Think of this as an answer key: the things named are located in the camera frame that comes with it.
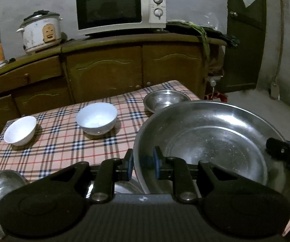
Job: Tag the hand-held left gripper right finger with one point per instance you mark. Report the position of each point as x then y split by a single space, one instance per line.
157 163

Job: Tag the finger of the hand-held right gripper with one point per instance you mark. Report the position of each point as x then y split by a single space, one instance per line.
276 147

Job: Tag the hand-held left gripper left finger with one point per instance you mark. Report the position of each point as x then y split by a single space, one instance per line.
129 164

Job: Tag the large stainless steel basin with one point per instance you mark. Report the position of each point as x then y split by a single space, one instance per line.
210 136

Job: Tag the small white ceramic bowl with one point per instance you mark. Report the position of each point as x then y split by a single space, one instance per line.
19 131

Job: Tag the large white ceramic bowl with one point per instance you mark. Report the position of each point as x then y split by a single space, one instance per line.
97 116

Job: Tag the small stainless steel bowl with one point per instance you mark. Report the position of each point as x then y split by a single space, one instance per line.
165 99

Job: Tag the plaid tablecloth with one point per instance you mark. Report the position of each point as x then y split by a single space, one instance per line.
59 143

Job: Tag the dark green door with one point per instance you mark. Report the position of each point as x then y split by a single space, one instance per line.
243 55

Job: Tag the wooden kitchen cabinet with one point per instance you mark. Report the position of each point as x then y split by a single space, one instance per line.
104 63

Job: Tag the dark vegetable bundle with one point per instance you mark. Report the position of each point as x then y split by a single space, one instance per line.
229 40

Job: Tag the green leek stalks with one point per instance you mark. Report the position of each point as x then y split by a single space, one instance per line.
203 34

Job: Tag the white microwave oven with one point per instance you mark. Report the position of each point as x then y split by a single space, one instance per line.
109 10

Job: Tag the white rice cooker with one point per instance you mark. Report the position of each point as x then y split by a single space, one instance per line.
34 35

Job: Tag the grey wall box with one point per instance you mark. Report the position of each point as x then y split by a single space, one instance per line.
274 91

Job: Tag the wall pipe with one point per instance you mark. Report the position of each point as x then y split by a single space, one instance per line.
279 42

